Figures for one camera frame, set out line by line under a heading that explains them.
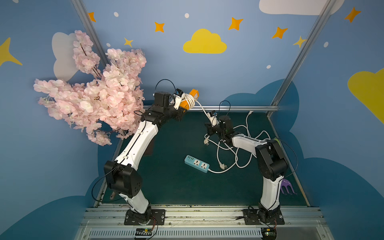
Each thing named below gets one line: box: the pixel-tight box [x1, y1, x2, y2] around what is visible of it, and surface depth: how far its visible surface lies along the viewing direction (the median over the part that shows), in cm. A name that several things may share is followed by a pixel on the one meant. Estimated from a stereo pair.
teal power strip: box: [184, 155, 210, 173], surface depth 93 cm
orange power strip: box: [179, 89, 200, 111], surface depth 80 cm
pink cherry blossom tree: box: [33, 30, 147, 147], surface depth 57 cm
